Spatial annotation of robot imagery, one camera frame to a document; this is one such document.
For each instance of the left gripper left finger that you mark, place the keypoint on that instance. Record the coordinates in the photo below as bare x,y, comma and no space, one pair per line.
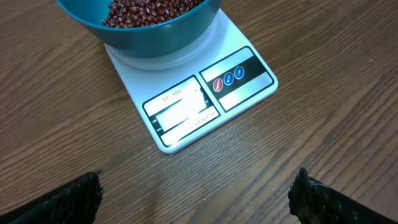
75,202

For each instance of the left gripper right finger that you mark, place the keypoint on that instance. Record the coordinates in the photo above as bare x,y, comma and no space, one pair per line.
313,202

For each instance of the white digital kitchen scale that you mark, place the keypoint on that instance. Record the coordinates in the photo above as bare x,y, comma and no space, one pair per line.
185,95

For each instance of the blue metal bowl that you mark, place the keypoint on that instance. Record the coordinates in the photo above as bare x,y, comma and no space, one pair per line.
150,41

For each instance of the red beans in bowl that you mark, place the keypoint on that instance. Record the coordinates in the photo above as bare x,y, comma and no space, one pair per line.
142,13

